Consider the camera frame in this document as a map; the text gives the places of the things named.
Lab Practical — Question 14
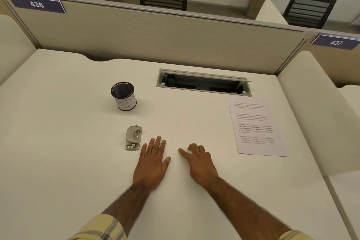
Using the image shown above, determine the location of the person's right hand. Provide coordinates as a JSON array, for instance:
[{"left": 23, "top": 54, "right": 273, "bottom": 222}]
[{"left": 178, "top": 143, "right": 220, "bottom": 190}]

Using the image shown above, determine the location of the person's left hand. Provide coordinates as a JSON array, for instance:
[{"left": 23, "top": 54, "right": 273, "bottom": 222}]
[{"left": 132, "top": 136, "right": 172, "bottom": 190}]

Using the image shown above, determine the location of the person's left forearm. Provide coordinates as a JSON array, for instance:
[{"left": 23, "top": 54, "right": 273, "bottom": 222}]
[{"left": 100, "top": 176, "right": 158, "bottom": 230}]

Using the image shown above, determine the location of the person's right forearm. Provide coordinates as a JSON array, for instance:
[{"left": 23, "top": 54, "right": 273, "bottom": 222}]
[{"left": 200, "top": 175, "right": 293, "bottom": 240}]

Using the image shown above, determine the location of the grey metal hole punch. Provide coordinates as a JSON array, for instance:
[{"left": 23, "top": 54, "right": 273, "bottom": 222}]
[{"left": 125, "top": 125, "right": 143, "bottom": 151}]

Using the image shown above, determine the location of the black mesh pen cup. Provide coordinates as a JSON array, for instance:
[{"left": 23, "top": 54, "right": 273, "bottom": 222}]
[{"left": 110, "top": 81, "right": 137, "bottom": 112}]

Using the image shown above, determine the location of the printed white paper sheet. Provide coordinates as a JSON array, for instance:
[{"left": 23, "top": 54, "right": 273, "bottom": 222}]
[{"left": 228, "top": 95, "right": 289, "bottom": 158}]

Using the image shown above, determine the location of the yellow plaid shirt sleeve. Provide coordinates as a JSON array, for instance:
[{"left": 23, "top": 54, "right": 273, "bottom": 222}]
[
  {"left": 274, "top": 230, "right": 313, "bottom": 240},
  {"left": 67, "top": 214, "right": 128, "bottom": 240}
]

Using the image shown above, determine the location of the beige desk partition panel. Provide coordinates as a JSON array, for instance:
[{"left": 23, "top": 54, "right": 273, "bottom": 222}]
[
  {"left": 276, "top": 31, "right": 360, "bottom": 87},
  {"left": 0, "top": 0, "right": 311, "bottom": 77}
]

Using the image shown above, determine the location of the cream curved desk divider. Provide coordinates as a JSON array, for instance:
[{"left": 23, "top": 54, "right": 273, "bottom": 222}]
[
  {"left": 255, "top": 0, "right": 289, "bottom": 26},
  {"left": 0, "top": 14, "right": 38, "bottom": 86},
  {"left": 277, "top": 51, "right": 360, "bottom": 177}
]

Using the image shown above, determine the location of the beige square planter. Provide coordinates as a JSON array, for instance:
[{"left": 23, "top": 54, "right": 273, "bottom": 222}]
[{"left": 249, "top": 0, "right": 272, "bottom": 20}]

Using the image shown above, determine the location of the blue desk number label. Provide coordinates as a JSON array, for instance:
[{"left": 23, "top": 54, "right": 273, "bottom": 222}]
[
  {"left": 7, "top": 0, "right": 67, "bottom": 14},
  {"left": 310, "top": 34, "right": 360, "bottom": 51}
]

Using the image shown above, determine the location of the grey desk cable tray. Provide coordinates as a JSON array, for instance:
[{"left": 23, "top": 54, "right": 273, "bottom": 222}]
[{"left": 156, "top": 68, "right": 252, "bottom": 97}]

